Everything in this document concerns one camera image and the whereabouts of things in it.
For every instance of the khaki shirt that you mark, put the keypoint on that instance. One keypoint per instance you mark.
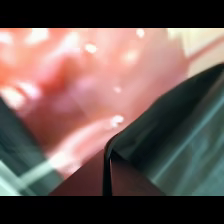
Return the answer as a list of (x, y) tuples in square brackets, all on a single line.
[(180, 133)]

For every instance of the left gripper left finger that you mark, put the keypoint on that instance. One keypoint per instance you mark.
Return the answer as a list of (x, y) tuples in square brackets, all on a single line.
[(86, 180)]

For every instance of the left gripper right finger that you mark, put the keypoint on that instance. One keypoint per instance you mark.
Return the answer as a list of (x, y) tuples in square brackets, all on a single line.
[(130, 180)]

